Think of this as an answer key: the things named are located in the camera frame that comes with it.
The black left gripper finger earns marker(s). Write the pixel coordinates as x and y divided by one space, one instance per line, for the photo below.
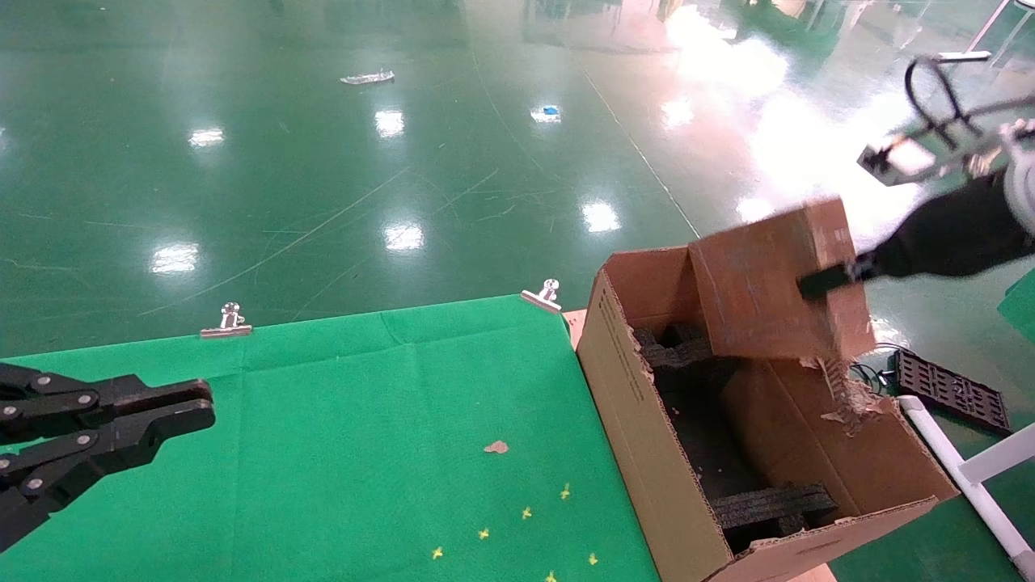
154 394
162 427

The white table leg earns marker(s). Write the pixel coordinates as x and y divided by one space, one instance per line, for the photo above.
962 56

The green table cloth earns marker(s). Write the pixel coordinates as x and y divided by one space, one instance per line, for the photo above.
364 420

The small cardboard scrap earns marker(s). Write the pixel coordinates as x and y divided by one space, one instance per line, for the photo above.
496 447

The silver binder clip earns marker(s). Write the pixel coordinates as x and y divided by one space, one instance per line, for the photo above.
543 299
226 330

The grey wrist camera assembly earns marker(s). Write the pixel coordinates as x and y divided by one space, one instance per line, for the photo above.
873 158

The white pipe frame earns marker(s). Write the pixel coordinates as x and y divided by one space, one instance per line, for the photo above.
948 459

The small taped cardboard box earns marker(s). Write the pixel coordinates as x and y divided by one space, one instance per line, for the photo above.
752 299

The black foam liner sheet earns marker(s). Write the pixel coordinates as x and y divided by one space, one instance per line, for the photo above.
711 436

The black plastic grid panel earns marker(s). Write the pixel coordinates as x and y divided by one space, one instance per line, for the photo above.
954 392

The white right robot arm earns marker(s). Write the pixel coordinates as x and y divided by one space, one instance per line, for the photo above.
1023 186

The large open cardboard carton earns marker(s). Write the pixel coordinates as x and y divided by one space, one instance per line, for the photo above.
647 453

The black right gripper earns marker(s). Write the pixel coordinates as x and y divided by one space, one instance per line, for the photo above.
946 238

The green-clothed table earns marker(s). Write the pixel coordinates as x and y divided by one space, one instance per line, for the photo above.
1020 307

